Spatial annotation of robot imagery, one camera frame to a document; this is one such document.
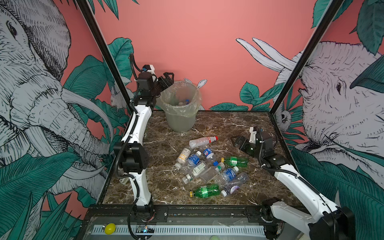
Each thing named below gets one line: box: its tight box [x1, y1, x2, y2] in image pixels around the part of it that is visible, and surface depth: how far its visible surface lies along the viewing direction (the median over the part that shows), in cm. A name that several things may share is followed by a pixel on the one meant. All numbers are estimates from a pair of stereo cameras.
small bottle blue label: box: [203, 147, 214, 159], surface depth 94 cm
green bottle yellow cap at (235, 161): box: [221, 156, 249, 168], surface depth 90 cm
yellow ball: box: [104, 223, 116, 235], surface depth 70 cm
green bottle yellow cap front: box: [189, 184, 221, 199], surface depth 80 cm
